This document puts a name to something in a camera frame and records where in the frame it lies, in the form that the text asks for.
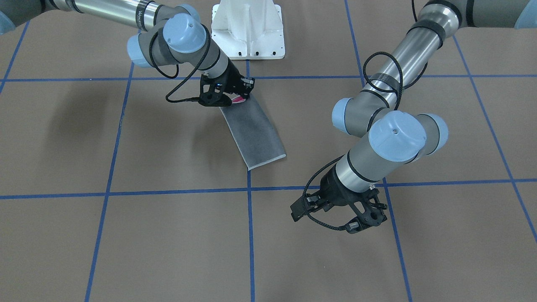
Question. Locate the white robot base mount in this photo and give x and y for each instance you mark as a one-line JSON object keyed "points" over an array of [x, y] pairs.
{"points": [[249, 29]]}

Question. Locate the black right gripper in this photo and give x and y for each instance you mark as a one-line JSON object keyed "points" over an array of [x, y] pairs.
{"points": [[232, 80]]}

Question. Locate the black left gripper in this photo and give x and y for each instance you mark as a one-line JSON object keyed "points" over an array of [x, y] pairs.
{"points": [[334, 188]]}

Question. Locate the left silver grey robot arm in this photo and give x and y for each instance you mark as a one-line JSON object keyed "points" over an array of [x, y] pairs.
{"points": [[390, 138]]}

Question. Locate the pink grey microfibre towel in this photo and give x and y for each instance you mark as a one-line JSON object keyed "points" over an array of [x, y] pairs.
{"points": [[254, 134]]}

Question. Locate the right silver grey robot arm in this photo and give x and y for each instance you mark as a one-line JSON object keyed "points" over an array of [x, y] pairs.
{"points": [[169, 36]]}

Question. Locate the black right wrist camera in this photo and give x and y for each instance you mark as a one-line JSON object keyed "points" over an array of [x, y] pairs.
{"points": [[212, 92]]}

